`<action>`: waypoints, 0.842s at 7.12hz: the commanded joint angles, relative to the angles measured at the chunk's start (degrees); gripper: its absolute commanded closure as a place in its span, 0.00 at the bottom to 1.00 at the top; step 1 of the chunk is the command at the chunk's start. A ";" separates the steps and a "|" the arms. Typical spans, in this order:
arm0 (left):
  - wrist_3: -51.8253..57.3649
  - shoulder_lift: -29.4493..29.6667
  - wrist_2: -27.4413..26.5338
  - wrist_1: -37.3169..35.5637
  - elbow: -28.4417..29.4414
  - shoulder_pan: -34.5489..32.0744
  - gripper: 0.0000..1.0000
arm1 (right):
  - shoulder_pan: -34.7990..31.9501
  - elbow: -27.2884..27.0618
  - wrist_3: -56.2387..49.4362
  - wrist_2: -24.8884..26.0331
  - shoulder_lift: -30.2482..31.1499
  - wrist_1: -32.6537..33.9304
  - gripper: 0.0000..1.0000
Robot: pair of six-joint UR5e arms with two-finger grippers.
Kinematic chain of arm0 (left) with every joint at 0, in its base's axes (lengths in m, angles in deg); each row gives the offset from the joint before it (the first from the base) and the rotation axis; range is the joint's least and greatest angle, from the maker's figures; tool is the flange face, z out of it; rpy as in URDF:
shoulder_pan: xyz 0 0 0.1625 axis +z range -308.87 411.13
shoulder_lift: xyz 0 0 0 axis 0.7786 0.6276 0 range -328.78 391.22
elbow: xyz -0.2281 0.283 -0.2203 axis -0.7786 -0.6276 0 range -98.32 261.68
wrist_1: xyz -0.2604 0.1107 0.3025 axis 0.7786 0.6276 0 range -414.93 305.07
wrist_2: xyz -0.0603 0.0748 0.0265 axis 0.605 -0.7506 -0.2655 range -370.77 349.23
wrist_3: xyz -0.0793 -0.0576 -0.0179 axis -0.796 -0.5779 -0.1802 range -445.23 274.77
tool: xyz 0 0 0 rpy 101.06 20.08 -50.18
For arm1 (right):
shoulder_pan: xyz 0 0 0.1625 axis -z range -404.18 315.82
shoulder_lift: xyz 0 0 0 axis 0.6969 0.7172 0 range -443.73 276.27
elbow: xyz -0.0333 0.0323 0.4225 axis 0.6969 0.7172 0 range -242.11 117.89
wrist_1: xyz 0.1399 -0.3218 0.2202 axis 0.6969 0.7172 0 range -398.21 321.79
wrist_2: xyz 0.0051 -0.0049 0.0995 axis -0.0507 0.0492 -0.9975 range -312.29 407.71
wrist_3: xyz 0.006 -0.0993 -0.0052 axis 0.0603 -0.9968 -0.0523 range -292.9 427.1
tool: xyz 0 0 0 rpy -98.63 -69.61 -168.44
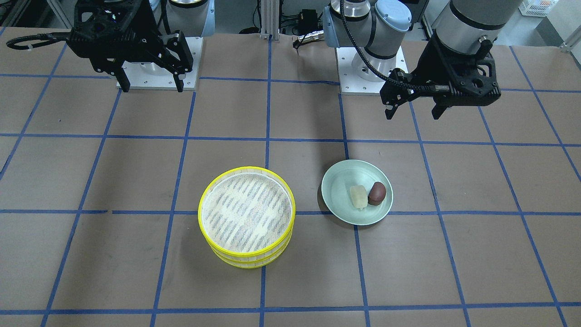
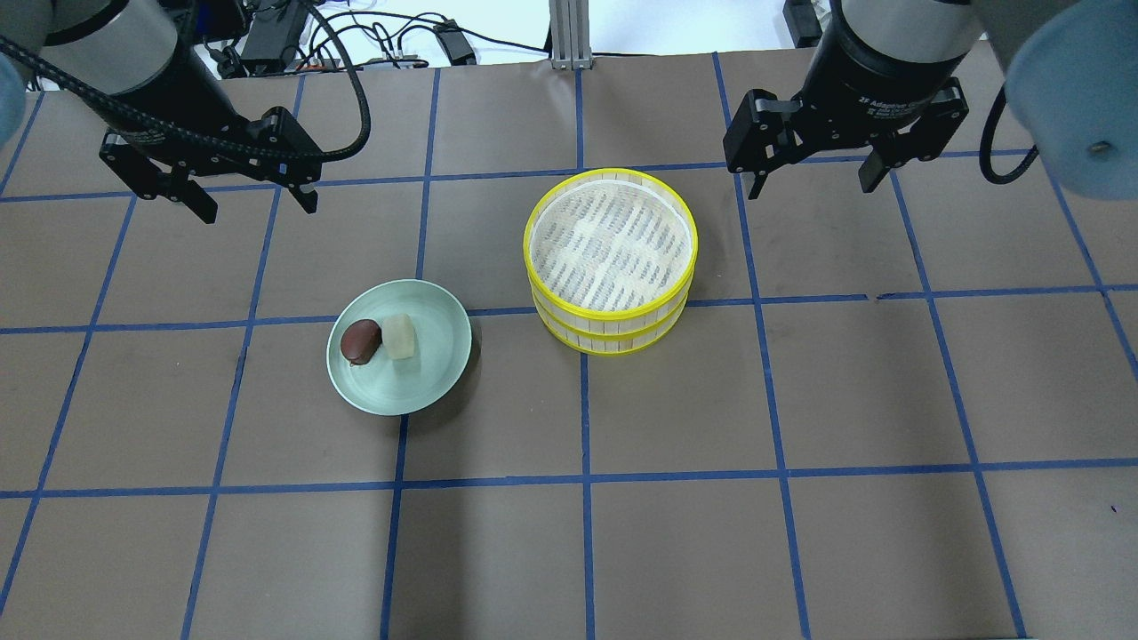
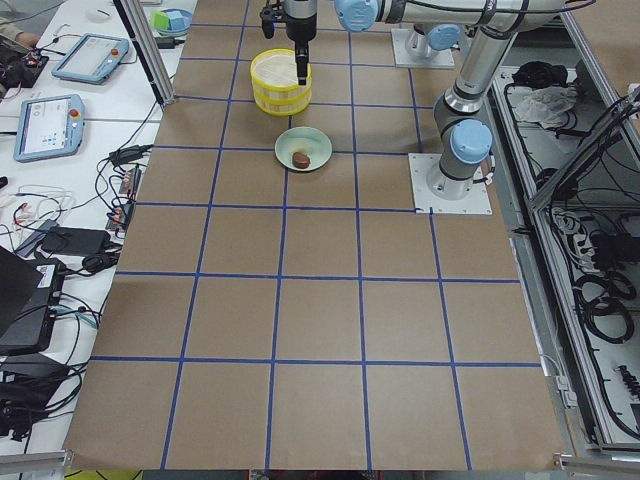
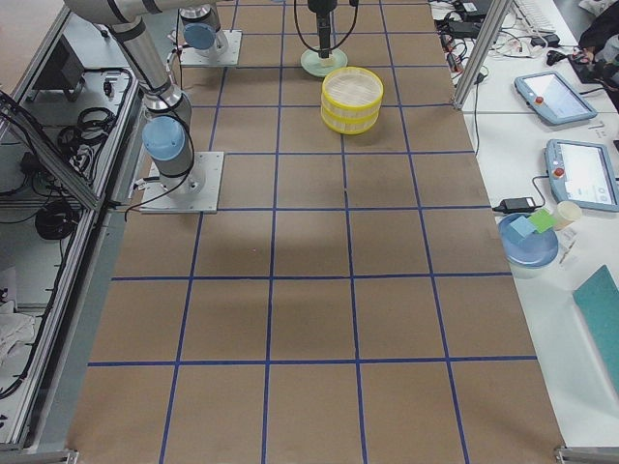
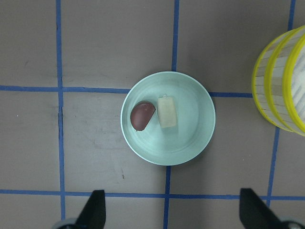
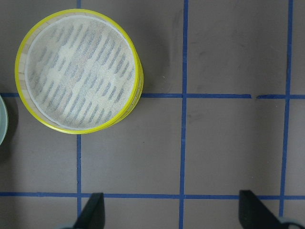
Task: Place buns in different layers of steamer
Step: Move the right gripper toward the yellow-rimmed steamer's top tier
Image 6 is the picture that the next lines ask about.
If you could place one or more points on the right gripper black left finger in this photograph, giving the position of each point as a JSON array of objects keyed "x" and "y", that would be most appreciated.
[{"x": 93, "y": 214}]

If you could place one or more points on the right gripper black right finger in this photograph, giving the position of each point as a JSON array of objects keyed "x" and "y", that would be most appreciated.
[{"x": 253, "y": 214}]

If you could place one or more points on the yellow bamboo steamer layer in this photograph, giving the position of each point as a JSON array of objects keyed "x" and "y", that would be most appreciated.
[{"x": 77, "y": 72}]

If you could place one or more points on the light green plate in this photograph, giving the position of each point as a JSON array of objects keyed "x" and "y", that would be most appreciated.
[{"x": 3, "y": 120}]

